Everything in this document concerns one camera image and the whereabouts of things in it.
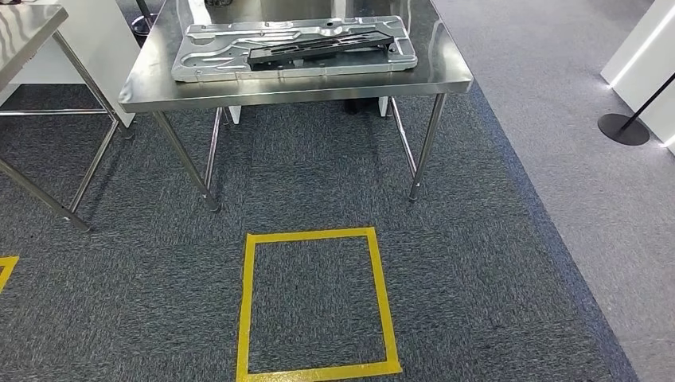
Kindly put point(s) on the stainless steel table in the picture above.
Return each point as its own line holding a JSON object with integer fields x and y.
{"x": 26, "y": 31}

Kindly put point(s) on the black plastic plate bracket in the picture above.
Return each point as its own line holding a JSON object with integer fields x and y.
{"x": 316, "y": 48}

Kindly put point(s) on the stamped silver metal panel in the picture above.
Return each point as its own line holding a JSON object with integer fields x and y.
{"x": 211, "y": 66}

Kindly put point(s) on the dark stanchion with round base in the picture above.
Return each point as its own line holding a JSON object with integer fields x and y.
{"x": 142, "y": 25}

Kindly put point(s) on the black stanchion post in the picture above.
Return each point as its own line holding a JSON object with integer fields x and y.
{"x": 622, "y": 130}

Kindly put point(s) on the white support foot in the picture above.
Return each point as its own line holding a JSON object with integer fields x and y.
{"x": 384, "y": 106}
{"x": 234, "y": 115}

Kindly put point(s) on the white cabinet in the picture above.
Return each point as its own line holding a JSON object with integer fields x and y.
{"x": 100, "y": 42}

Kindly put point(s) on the stainless steel workbench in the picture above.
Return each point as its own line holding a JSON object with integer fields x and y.
{"x": 158, "y": 89}

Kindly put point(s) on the white display partition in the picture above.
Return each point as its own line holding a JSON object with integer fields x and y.
{"x": 648, "y": 68}

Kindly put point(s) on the yellow floor tape square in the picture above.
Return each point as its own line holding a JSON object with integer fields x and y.
{"x": 6, "y": 269}
{"x": 245, "y": 316}

